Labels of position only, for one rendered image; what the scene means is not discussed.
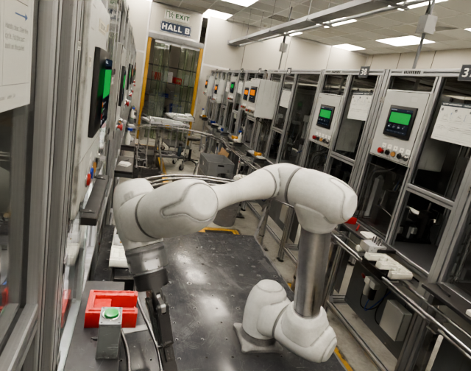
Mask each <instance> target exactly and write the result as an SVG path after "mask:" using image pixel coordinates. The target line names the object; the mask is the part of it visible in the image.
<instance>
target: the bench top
mask: <svg viewBox="0 0 471 371"><path fill-rule="evenodd" d="M114 229H115V225H105V231H104V234H103V238H102V244H101V247H100V251H99V257H98V261H97V265H96V271H95V274H94V278H93V281H110V276H111V271H112V269H111V267H109V262H110V253H111V247H112V243H113V234H114ZM225 241H226V243H225ZM163 242H164V244H165V250H166V256H167V260H168V264H167V265H165V266H164V267H165V268H166V271H167V275H168V279H169V283H168V284H167V285H165V286H162V287H161V290H162V293H163V294H165V296H166V302H168V303H169V315H170V320H171V329H172V334H173V340H174V344H172V345H173V349H174V355H175V359H176V363H177V370H178V371H348V370H347V368H346V367H345V366H344V364H343V363H342V362H341V360H340V358H339V357H338V356H337V354H336V353H335V351H333V353H332V355H331V356H330V358H329V359H328V360H327V361H326V362H321V363H316V362H312V361H308V360H305V359H303V358H301V357H299V356H298V355H296V354H295V353H293V352H291V351H290V350H289V349H287V348H286V347H284V346H283V345H282V344H281V343H279V344H280V345H281V346H282V347H283V352H282V353H250V354H243V353H242V352H241V344H240V341H239V340H238V336H237V333H236V331H235V330H234V329H233V324H234V323H241V324H242V322H243V316H244V309H245V305H246V302H247V298H248V296H249V293H250V292H251V290H252V289H253V287H254V286H255V285H257V284H258V283H259V282H260V281H261V280H274V281H276V282H278V283H279V284H280V285H281V286H282V287H283V288H284V289H285V291H286V296H287V298H288V299H289V300H290V301H291V302H292V301H294V292H293V291H292V290H291V288H290V286H289V285H288V284H287V282H286V281H285V279H284V278H283V276H282V275H281V274H280V272H279V270H278V269H277V267H276V266H275V265H274V263H273V262H272V260H271V259H270V257H269V256H268V255H267V253H266V251H265V250H264V249H263V248H262V246H261V244H260V243H259V241H258V240H257V239H256V237H255V236H249V235H239V234H228V233H209V232H196V233H192V234H188V235H184V236H178V237H173V238H163ZM196 247H198V248H196ZM202 263H203V264H204V265H202ZM125 337H126V340H127V344H128V348H129V351H130V359H131V371H160V369H159V363H158V358H157V352H156V349H155V345H154V342H153V340H152V337H151V335H150V332H149V331H141V332H137V333H129V334H125ZM118 371H127V361H126V355H125V351H124V346H123V342H122V339H121V343H120V353H119V362H118Z"/></svg>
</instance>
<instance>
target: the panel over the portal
mask: <svg viewBox="0 0 471 371"><path fill-rule="evenodd" d="M166 9H167V10H172V11H175V12H179V13H185V14H188V15H191V17H190V22H189V24H187V23H183V22H179V21H174V20H171V19H167V18H165V11H166ZM202 19H203V15H202V14H201V13H198V12H194V11H191V10H186V9H183V8H179V7H174V6H170V5H167V4H161V3H158V2H155V1H153V2H152V11H151V17H150V24H149V32H153V33H158V34H161V35H167V36H171V37H174V38H180V39H183V40H189V41H193V42H197V43H199V38H200V33H201V28H202ZM161 20H164V21H170V22H173V23H176V24H182V25H186V26H189V27H192V29H191V37H190V38H188V37H185V36H181V35H175V34H171V33H167V32H162V31H160V21H161Z"/></svg>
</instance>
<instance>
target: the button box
mask: <svg viewBox="0 0 471 371"><path fill-rule="evenodd" d="M108 308H116V309H117V310H118V311H119V314H118V316H117V317H116V318H112V319H110V318H107V317H105V316H104V312H105V310H106V309H108ZM122 309H123V308H122V307H102V309H101V314H100V318H99V332H98V336H94V337H91V339H92V340H94V341H97V347H96V358H95V359H109V358H117V357H118V344H119V337H120V333H121V321H122Z"/></svg>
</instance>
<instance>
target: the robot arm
mask: <svg viewBox="0 0 471 371"><path fill-rule="evenodd" d="M269 198H274V199H276V200H278V201H281V202H284V203H286V204H289V205H292V206H294V209H295V212H296V215H297V219H298V222H299V223H300V226H301V231H300V245H299V253H298V261H297V276H296V283H295V291H294V301H292V302H291V301H290V300H289V299H288V298H287V296H286V291H285V289H284V288H283V287H282V286H281V285H280V284H279V283H278V282H276V281H274V280H261V281H260V282H259V283H258V284H257V285H255V286H254V287H253V289H252V290H251V292H250V293H249V296H248V298H247V302H246V305H245V309H244V316H243V322H242V324H241V323H234V324H233V329H234V330H235V331H236V333H237V336H238V340H239V341H240V344H241V352H242V353H243V354H250V353H282V352H283V347H282V346H281V345H280V344H279V343H281V344H282V345H283V346H284V347H286V348H287V349H289V350H290V351H291V352H293V353H295V354H296V355H298V356H299V357H301V358H303V359H305V360H308V361H312V362H316V363H321V362H326V361H327V360H328V359H329V358H330V356H331V355H332V353H333V351H334V350H335V348H336V344H337V340H336V334H335V332H334V330H333V329H332V328H331V327H330V326H329V322H328V320H327V314H326V312H325V310H324V309H323V307H322V306H321V304H322V294H323V288H324V283H325V273H326V268H327V260H328V255H329V249H330V240H331V234H332V230H333V229H334V228H335V227H336V226H337V224H342V223H345V222H347V221H348V220H349V219H350V218H351V217H352V216H353V214H354V213H355V209H356V207H357V201H358V200H357V196H356V194H355V192H354V190H353V189H352V188H351V187H349V186H348V184H346V183H345V182H343V181H342V180H340V179H338V178H336V177H334V176H331V175H329V174H325V173H323V172H319V171H317V170H313V169H307V168H303V167H300V166H295V165H293V164H290V163H277V164H273V165H270V166H265V167H263V168H262V169H259V170H256V171H254V172H253V173H251V174H249V175H247V176H246V177H243V178H241V179H240V180H237V181H235V182H232V183H226V184H222V185H208V184H207V183H206V182H205V181H203V180H196V179H181V180H177V181H174V182H172V183H168V184H165V185H162V186H161V187H159V188H156V189H153V187H152V186H151V184H150V183H149V182H148V181H147V180H146V179H143V178H136V179H131V180H127V181H124V182H123V183H120V184H118V185H117V186H116V187H115V188H114V192H113V215H114V219H115V224H116V230H117V233H118V237H119V239H120V241H121V243H122V245H123V247H124V251H125V250H126V251H125V253H124V254H125V256H126V259H127V266H128V268H129V273H130V274H135V275H134V276H133V279H134V283H135V290H136V291H137V292H146V298H145V301H144V302H145V303H146V307H147V310H148V313H149V318H150V322H151V325H152V330H153V334H154V337H155V341H156V342H157V345H158V346H157V349H158V351H159V355H160V361H161V365H162V369H163V371H178V370H177V363H176V359H175V355H174V349H173V345H172V344H174V340H173V334H172V329H171V320H170V315H169V303H168V302H166V296H165V294H163V293H162V290H161V287H162V286H165V285H167V284H168V283H169V279H168V275H167V271H166V268H165V267H164V266H165V265H167V264H168V260H167V256H166V250H165V244H164V242H163V238H173V237H178V236H184V235H188V234H192V233H196V232H198V231H200V230H202V229H203V228H205V227H207V226H208V225H209V224H210V223H211V222H212V221H213V220H214V219H215V217H216V214H217V211H219V210H221V209H222V208H225V207H227V206H229V205H232V204H235V203H237V202H242V201H246V200H254V199H269Z"/></svg>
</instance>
